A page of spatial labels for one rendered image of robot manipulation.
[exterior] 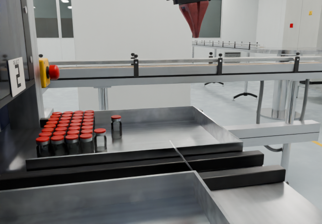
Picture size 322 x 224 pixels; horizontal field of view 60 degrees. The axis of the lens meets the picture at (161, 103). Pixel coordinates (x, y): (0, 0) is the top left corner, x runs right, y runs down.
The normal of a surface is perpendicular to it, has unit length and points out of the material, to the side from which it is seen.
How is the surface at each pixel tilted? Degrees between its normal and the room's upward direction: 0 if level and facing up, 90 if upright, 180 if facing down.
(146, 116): 90
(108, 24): 90
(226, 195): 0
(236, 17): 90
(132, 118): 90
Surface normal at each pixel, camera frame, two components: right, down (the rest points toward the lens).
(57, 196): 0.21, 0.23
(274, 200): 0.00, -0.97
